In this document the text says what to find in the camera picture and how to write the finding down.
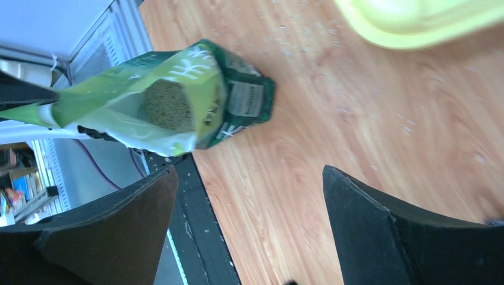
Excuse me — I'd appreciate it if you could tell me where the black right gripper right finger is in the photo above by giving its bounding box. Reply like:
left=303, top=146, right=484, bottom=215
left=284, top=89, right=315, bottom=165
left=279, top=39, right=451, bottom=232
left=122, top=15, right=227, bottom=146
left=322, top=165, right=503, bottom=284

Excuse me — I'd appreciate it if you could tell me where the green cat litter bag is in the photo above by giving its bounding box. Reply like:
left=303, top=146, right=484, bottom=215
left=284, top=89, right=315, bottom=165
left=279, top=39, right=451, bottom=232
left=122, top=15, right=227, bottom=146
left=1, top=39, right=276, bottom=157

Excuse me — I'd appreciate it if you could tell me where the yellow litter box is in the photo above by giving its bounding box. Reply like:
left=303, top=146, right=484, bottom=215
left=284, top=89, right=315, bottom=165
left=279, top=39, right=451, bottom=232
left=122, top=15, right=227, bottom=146
left=335, top=0, right=503, bottom=50

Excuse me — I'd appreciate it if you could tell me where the aluminium frame rail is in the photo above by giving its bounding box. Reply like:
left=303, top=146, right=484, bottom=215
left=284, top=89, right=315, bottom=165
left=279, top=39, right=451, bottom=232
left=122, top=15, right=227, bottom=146
left=1, top=0, right=153, bottom=89

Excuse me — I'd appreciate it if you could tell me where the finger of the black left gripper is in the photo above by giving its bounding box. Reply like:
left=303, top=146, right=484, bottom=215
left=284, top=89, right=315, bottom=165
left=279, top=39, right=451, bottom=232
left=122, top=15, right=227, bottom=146
left=1, top=71, right=59, bottom=111

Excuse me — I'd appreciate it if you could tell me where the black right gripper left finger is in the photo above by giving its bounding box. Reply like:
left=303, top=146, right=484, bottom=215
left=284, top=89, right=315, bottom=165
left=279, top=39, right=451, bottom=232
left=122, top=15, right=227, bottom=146
left=1, top=166, right=178, bottom=284

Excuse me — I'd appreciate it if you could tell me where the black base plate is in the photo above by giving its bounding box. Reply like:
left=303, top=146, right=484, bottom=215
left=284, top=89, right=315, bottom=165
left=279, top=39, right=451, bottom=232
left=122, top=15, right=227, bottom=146
left=143, top=154, right=241, bottom=284

